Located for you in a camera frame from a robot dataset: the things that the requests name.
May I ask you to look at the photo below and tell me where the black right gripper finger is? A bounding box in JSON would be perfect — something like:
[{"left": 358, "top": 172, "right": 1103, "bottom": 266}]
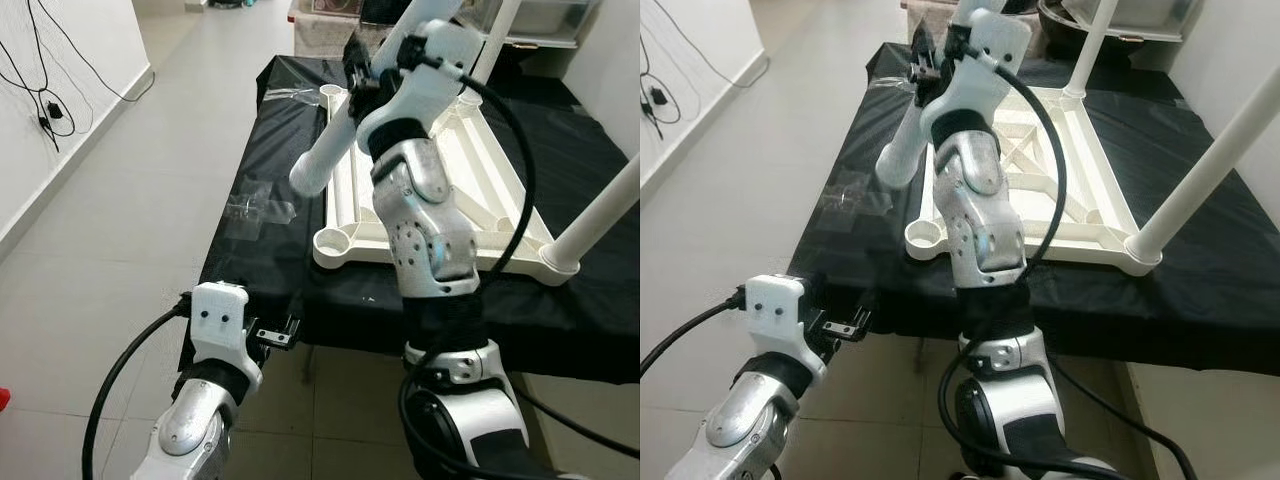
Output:
[
  {"left": 343, "top": 33, "right": 369, "bottom": 91},
  {"left": 910, "top": 30, "right": 936, "bottom": 89}
]

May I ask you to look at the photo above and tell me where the white plastic table top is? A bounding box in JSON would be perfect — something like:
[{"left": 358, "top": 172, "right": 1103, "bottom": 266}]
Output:
[
  {"left": 905, "top": 85, "right": 1166, "bottom": 276},
  {"left": 312, "top": 85, "right": 581, "bottom": 288}
]

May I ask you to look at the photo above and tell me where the black round basin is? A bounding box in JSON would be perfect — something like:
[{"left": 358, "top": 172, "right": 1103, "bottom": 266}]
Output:
[
  {"left": 455, "top": 0, "right": 601, "bottom": 49},
  {"left": 1038, "top": 0, "right": 1201, "bottom": 61}
]

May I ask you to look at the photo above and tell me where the black plastic table cover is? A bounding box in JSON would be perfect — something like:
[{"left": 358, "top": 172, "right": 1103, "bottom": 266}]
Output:
[
  {"left": 785, "top": 42, "right": 1280, "bottom": 376},
  {"left": 178, "top": 55, "right": 640, "bottom": 386}
]

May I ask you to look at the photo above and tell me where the crumpled clear plastic wrap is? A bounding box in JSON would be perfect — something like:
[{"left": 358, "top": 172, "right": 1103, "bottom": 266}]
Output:
[
  {"left": 825, "top": 172, "right": 891, "bottom": 216},
  {"left": 225, "top": 185, "right": 296, "bottom": 236}
]

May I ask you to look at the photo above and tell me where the clear plastic storage container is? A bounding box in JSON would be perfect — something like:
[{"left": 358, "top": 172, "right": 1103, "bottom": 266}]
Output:
[
  {"left": 470, "top": 0, "right": 601, "bottom": 41},
  {"left": 1060, "top": 0, "right": 1201, "bottom": 29}
]

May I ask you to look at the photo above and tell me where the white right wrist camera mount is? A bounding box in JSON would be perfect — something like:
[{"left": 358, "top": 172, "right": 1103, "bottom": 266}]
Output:
[
  {"left": 355, "top": 20, "right": 491, "bottom": 136},
  {"left": 920, "top": 10, "right": 1033, "bottom": 136}
]

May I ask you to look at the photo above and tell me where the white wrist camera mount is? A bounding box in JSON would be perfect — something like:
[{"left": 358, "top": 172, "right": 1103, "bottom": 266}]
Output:
[
  {"left": 920, "top": 10, "right": 1033, "bottom": 136},
  {"left": 355, "top": 20, "right": 491, "bottom": 136},
  {"left": 190, "top": 283, "right": 263, "bottom": 386},
  {"left": 745, "top": 275, "right": 831, "bottom": 386}
]

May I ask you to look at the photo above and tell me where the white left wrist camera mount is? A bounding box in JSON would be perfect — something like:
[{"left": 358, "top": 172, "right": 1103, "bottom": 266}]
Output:
[
  {"left": 745, "top": 275, "right": 831, "bottom": 386},
  {"left": 190, "top": 283, "right": 263, "bottom": 386}
]

